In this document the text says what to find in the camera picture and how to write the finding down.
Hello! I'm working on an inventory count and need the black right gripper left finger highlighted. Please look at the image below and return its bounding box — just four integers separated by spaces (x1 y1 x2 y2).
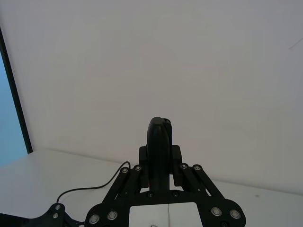
84 146 149 227

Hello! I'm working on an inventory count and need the thin black cable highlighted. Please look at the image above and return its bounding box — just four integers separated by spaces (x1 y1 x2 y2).
57 161 132 205

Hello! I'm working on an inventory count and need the black bolted linkage piece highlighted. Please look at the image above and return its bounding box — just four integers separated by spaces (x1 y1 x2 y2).
0 202 86 227

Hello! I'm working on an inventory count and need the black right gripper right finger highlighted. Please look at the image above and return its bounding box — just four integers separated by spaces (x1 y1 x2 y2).
170 144 247 227

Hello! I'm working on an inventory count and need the dark frame strip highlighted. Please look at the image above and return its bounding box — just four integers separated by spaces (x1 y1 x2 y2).
0 25 34 156

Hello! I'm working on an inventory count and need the pale blue panel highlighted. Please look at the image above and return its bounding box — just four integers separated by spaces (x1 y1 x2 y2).
0 49 27 167

